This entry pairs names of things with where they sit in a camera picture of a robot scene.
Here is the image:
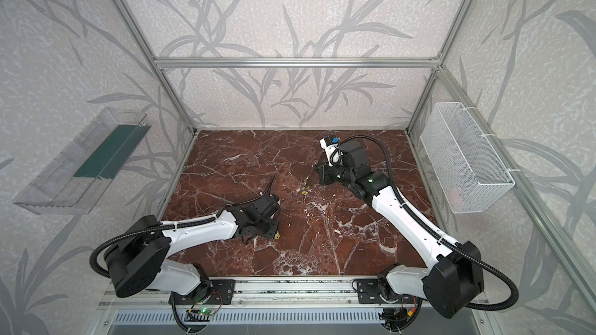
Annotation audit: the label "right black corrugated cable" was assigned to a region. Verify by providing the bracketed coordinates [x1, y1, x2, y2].
[337, 135, 520, 312]

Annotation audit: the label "aluminium cage frame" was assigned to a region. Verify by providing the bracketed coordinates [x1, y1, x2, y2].
[110, 0, 595, 306]

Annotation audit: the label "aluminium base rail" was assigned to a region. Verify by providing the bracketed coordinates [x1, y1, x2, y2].
[97, 275, 490, 310]

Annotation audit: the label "white wire mesh basket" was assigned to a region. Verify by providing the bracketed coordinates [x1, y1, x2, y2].
[421, 102, 515, 214]

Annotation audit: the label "left circuit board with wires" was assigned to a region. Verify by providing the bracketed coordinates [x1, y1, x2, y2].
[169, 291, 223, 334]

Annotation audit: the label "black corrugated cable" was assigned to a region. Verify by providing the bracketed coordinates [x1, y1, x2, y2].
[89, 174, 276, 279]
[337, 135, 520, 312]

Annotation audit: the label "silver metal key holder plate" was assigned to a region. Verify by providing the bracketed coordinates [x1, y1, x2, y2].
[304, 164, 318, 188]

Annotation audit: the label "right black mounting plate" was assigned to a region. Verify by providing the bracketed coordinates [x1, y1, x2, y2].
[352, 279, 415, 305]

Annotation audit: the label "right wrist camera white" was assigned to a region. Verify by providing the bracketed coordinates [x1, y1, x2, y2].
[320, 135, 341, 167]

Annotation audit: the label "left black corrugated cable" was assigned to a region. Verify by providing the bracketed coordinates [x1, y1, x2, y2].
[89, 174, 276, 279]

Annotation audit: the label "clear plastic wall tray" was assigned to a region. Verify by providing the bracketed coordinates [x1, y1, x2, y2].
[13, 108, 151, 215]

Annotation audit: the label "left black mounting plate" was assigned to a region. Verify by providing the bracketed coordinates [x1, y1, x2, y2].
[169, 279, 236, 306]

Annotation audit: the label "right connector with wires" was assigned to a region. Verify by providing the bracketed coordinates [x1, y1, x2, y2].
[379, 296, 425, 334]

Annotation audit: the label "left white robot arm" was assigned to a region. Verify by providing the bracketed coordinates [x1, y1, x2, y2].
[89, 192, 280, 299]

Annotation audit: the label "black mounting plate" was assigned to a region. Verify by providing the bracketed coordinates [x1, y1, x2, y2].
[352, 279, 415, 305]
[169, 279, 236, 306]

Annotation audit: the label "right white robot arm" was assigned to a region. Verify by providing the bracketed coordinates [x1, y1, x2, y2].
[314, 136, 484, 319]

